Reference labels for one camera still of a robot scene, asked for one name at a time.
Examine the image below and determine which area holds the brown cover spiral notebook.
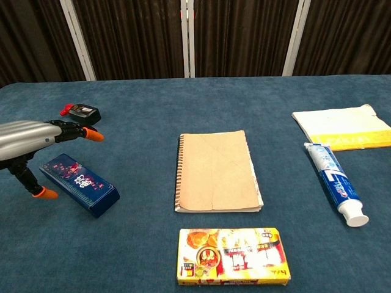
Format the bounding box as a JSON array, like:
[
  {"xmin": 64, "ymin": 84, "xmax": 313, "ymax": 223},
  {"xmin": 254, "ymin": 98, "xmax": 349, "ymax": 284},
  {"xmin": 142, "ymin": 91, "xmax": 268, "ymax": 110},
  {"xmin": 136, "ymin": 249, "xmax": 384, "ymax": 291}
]
[{"xmin": 174, "ymin": 129, "xmax": 264, "ymax": 214}]

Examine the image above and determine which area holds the blue velvet tablecloth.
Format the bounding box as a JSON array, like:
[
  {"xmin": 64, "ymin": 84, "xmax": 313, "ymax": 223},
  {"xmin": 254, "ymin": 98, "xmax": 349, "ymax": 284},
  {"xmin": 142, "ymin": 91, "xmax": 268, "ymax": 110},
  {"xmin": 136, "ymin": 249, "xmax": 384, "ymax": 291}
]
[{"xmin": 0, "ymin": 74, "xmax": 391, "ymax": 293}]

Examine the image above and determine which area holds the yellow red food box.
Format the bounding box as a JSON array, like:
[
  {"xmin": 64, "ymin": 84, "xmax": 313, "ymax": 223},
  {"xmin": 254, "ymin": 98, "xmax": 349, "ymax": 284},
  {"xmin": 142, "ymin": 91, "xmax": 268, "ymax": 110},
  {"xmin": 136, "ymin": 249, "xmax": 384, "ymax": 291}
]
[{"xmin": 176, "ymin": 226, "xmax": 291, "ymax": 287}]

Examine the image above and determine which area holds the dark brown pleated curtain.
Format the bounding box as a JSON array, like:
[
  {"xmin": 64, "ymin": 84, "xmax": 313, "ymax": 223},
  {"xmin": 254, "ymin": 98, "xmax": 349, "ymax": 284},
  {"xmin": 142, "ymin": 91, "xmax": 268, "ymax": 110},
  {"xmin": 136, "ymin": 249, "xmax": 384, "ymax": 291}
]
[{"xmin": 0, "ymin": 0, "xmax": 391, "ymax": 89}]

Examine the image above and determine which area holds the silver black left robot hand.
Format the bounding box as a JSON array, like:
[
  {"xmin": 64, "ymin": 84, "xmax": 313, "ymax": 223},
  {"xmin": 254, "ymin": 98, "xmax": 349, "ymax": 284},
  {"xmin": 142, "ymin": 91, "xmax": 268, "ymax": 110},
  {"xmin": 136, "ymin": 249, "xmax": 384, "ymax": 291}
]
[{"xmin": 0, "ymin": 120, "xmax": 105, "ymax": 200}]

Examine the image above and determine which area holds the white metal screen post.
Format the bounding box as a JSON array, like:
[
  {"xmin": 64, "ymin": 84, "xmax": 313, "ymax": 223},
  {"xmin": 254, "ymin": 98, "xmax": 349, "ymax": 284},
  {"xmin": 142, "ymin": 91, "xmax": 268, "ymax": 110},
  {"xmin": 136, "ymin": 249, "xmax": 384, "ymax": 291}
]
[
  {"xmin": 180, "ymin": 0, "xmax": 196, "ymax": 79},
  {"xmin": 281, "ymin": 0, "xmax": 312, "ymax": 77},
  {"xmin": 59, "ymin": 0, "xmax": 97, "ymax": 82}
]

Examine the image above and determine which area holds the small black red device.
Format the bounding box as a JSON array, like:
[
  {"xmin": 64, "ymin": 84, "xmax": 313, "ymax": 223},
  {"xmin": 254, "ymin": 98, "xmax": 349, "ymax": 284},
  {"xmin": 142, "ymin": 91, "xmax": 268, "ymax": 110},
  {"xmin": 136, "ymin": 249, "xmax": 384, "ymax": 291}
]
[{"xmin": 59, "ymin": 103, "xmax": 102, "ymax": 126}]

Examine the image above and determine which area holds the blue cardboard glasses case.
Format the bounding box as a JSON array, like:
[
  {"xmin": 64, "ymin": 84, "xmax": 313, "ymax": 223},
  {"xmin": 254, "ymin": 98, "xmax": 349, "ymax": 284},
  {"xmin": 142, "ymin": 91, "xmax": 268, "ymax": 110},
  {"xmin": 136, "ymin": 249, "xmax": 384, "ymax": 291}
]
[{"xmin": 38, "ymin": 153, "xmax": 120, "ymax": 219}]

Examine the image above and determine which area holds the blue white toothpaste tube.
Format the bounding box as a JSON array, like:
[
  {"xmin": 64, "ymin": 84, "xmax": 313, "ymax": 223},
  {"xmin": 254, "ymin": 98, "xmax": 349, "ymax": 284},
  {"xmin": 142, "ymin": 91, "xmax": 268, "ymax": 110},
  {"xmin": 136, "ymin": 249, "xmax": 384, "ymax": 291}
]
[{"xmin": 303, "ymin": 142, "xmax": 370, "ymax": 228}]

